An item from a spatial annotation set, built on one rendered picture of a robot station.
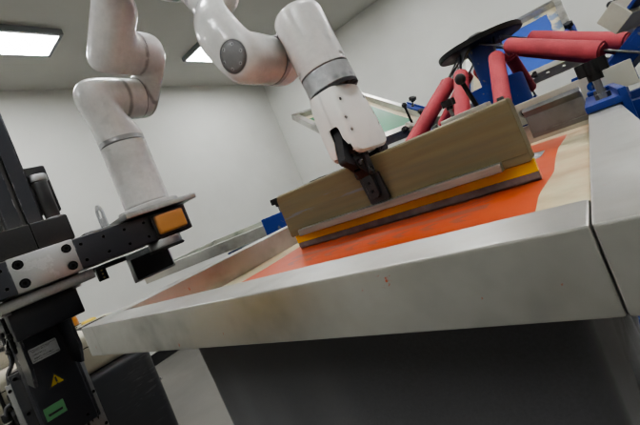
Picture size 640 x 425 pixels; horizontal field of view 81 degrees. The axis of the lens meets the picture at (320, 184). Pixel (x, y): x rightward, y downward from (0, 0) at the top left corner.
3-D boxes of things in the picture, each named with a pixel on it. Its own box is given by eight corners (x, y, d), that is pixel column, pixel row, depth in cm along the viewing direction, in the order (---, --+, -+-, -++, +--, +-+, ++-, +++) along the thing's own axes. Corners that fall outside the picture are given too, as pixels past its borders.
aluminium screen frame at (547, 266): (780, 308, 12) (733, 194, 12) (91, 356, 47) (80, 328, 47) (617, 111, 74) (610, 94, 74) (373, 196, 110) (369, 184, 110)
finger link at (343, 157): (335, 116, 54) (360, 142, 56) (324, 150, 48) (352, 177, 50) (342, 111, 53) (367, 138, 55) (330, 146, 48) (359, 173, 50)
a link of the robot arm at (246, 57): (213, 16, 69) (285, 97, 64) (151, 1, 58) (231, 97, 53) (236, -26, 64) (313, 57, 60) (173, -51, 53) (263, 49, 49)
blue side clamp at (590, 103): (646, 134, 49) (626, 85, 49) (601, 149, 52) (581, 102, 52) (627, 115, 73) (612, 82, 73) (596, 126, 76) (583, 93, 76)
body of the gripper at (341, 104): (330, 96, 61) (361, 158, 61) (291, 99, 53) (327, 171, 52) (367, 70, 57) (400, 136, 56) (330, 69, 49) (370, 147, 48)
